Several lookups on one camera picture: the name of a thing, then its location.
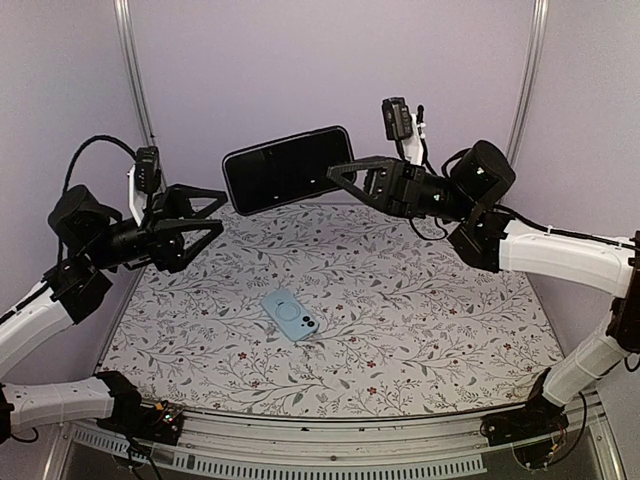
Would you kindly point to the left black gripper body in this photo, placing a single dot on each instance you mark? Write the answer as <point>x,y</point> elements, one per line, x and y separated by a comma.
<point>156,207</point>

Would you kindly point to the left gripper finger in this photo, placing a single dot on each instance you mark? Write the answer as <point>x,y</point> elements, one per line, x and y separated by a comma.
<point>179,199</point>
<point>197,235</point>

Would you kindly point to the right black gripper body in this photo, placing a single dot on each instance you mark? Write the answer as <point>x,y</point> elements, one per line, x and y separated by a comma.
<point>407,197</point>

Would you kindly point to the black phone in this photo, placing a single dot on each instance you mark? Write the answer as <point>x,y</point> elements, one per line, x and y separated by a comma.
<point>285,170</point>

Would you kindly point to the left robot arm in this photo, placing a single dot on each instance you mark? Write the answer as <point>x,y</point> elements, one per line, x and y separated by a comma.
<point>98,240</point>

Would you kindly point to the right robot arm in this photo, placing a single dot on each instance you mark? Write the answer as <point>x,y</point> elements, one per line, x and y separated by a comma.
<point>492,237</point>

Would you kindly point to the light blue phone case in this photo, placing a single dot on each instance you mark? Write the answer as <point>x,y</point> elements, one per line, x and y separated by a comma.
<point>289,315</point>

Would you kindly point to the floral patterned table mat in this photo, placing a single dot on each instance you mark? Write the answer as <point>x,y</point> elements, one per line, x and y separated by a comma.
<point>405,327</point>

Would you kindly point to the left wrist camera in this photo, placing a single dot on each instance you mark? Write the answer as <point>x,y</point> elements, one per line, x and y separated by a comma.
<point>147,175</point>

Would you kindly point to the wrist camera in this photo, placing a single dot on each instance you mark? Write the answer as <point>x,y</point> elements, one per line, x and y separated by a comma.
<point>147,175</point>
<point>397,119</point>

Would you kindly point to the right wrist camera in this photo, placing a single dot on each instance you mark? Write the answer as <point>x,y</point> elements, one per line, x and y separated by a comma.
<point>397,119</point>

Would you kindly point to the right aluminium frame post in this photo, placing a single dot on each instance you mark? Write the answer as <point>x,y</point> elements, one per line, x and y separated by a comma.
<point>533,58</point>

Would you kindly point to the aluminium frame post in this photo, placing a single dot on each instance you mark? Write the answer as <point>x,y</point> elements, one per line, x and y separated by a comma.
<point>125,29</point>
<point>533,58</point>

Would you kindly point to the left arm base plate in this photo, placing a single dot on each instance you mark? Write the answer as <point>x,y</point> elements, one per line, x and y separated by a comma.
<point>161,423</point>

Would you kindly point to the left aluminium frame post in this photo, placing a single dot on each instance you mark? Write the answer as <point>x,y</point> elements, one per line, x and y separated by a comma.
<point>125,29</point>

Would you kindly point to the front aluminium rail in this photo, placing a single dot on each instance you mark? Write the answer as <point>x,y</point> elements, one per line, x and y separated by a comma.
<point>452,446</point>

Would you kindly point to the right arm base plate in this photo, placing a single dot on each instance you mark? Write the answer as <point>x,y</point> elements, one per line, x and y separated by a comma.
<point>526,422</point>

